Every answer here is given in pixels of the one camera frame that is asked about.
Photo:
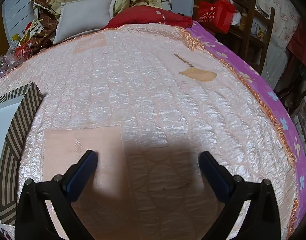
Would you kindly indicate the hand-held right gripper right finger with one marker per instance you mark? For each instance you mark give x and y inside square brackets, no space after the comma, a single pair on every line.
[215,178]

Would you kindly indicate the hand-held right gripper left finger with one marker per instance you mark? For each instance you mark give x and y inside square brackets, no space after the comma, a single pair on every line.
[81,173]

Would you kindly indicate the striped cardboard box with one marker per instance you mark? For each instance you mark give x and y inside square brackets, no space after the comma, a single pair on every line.
[15,135]

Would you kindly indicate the pink quilted bedspread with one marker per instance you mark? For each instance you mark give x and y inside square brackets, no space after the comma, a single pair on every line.
[143,92]

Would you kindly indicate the purple floral bed sheet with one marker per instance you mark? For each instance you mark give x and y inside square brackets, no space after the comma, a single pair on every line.
[268,90]

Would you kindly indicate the clear plastic wrap bundle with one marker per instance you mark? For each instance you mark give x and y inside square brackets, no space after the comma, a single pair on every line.
[20,51]

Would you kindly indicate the small yellow object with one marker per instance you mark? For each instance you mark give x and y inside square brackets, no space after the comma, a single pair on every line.
[16,37]

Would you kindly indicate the wooden chair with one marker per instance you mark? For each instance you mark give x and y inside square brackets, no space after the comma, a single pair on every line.
[248,30]

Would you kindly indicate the brown patterned cloth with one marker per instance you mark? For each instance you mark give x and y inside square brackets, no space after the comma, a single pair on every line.
[46,20]

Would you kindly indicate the dark red cloth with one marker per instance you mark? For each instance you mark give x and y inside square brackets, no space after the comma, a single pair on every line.
[300,45]

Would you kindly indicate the grey pillow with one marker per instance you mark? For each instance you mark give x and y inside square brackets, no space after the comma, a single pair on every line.
[85,15]

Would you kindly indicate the red shopping bag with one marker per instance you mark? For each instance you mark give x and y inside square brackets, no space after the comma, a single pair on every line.
[213,12]

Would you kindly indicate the red pillow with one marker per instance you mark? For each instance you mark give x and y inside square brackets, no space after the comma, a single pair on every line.
[148,15]

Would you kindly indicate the white floral cloth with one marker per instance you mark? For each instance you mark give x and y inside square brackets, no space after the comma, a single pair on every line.
[278,5]

